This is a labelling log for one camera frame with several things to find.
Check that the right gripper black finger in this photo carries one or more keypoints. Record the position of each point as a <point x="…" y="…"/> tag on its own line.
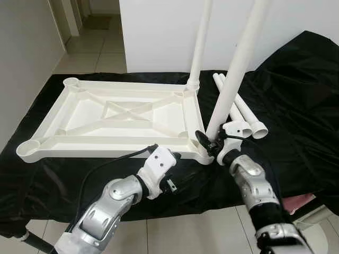
<point x="203" y="142"/>

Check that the white plastic table leg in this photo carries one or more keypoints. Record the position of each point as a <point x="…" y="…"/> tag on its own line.
<point x="237" y="114"/>
<point x="200" y="42"/>
<point x="238" y="63"/>
<point x="253" y="116"/>

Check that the white plastic table top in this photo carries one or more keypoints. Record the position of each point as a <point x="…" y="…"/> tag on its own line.
<point x="79" y="114"/>

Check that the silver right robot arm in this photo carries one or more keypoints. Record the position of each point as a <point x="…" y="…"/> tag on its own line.
<point x="249" y="177"/>

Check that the black cloth table cover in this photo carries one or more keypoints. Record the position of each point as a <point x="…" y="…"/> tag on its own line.
<point x="302" y="106"/>

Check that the pink stool seat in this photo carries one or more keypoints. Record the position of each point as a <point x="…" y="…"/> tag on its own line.
<point x="301" y="202"/>

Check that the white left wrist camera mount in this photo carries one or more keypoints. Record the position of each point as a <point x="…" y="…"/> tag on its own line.
<point x="159" y="164"/>

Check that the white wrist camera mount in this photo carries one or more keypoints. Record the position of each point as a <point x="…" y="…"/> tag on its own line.
<point x="233" y="129"/>
<point x="159" y="164"/>

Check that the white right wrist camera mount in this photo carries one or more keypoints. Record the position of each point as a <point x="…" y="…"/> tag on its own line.
<point x="233" y="129"/>

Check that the white door frame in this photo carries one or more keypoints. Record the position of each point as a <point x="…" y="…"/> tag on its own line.
<point x="71" y="16"/>

